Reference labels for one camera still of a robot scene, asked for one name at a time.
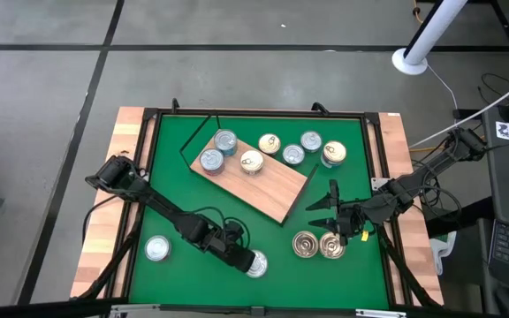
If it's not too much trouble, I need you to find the white pole round base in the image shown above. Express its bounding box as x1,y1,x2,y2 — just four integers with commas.
391,0,470,76

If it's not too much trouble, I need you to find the thin white cable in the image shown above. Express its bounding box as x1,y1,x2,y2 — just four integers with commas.
425,64,460,111

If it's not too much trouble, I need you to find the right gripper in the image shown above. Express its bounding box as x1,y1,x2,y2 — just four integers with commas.
305,178,373,246

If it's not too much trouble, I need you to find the blue tuna can gold lid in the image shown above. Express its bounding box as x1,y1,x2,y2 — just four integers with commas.
257,132,282,157
291,230,320,259
323,140,348,165
239,149,265,176
320,154,344,170
318,231,346,260

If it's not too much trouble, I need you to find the black frame strut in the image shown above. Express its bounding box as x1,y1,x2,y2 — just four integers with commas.
75,207,145,304
377,220,444,308

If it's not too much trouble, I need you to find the silver metal bar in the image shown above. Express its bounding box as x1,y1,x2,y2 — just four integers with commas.
109,303,162,318
354,308,408,318

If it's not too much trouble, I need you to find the wooden shelf black wire frame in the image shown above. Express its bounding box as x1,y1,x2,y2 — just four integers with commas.
179,113,320,228

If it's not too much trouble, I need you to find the silver metal bracket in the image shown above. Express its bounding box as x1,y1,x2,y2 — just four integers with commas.
370,176,391,193

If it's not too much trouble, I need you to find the white bag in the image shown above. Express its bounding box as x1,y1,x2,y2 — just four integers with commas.
429,231,458,276

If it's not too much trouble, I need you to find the green tuna can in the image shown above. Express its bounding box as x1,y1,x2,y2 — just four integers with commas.
281,143,307,167
299,130,323,154

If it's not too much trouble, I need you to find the black table frame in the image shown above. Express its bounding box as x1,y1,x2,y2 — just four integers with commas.
103,107,414,318

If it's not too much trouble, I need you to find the black desk crossbar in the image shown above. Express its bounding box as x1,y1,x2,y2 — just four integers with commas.
424,196,497,239

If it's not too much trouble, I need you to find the thick white cable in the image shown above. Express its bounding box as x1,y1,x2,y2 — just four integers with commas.
408,70,509,149

